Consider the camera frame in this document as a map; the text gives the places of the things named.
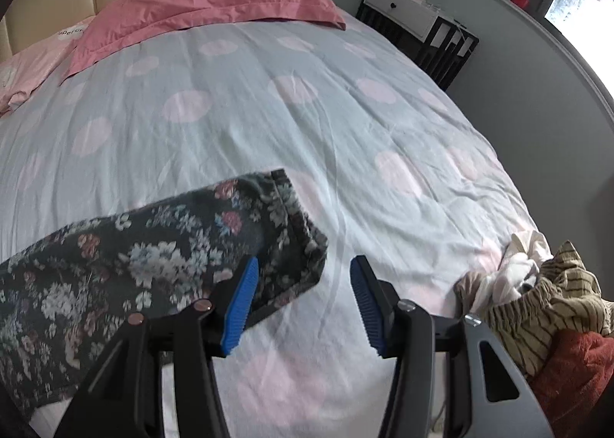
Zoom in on dark pink pillow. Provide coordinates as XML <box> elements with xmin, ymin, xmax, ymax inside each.
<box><xmin>62</xmin><ymin>0</ymin><xmax>347</xmax><ymax>81</ymax></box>

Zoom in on white windowsill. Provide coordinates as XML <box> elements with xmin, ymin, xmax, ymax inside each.
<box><xmin>490</xmin><ymin>0</ymin><xmax>614</xmax><ymax>117</ymax></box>

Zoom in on brown striped garment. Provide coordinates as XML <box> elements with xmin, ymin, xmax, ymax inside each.
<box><xmin>455</xmin><ymin>240</ymin><xmax>614</xmax><ymax>376</ymax></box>

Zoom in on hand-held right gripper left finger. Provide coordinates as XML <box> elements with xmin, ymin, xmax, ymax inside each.
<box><xmin>53</xmin><ymin>256</ymin><xmax>261</xmax><ymax>438</ymax></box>

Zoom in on grey pink-dotted duvet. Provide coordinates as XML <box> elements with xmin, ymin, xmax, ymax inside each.
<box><xmin>0</xmin><ymin>18</ymin><xmax>557</xmax><ymax>438</ymax></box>

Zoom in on dark floral pants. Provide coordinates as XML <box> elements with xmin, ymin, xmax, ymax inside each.
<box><xmin>0</xmin><ymin>169</ymin><xmax>329</xmax><ymax>412</ymax></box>

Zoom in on light pink pillow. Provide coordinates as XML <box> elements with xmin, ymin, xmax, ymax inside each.
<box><xmin>0</xmin><ymin>16</ymin><xmax>94</xmax><ymax>115</ymax></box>

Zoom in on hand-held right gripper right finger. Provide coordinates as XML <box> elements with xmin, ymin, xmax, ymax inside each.
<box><xmin>349</xmin><ymin>255</ymin><xmax>557</xmax><ymax>438</ymax></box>

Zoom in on white and black nightstand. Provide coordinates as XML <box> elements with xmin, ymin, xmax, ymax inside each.
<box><xmin>356</xmin><ymin>0</ymin><xmax>479</xmax><ymax>91</ymax></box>

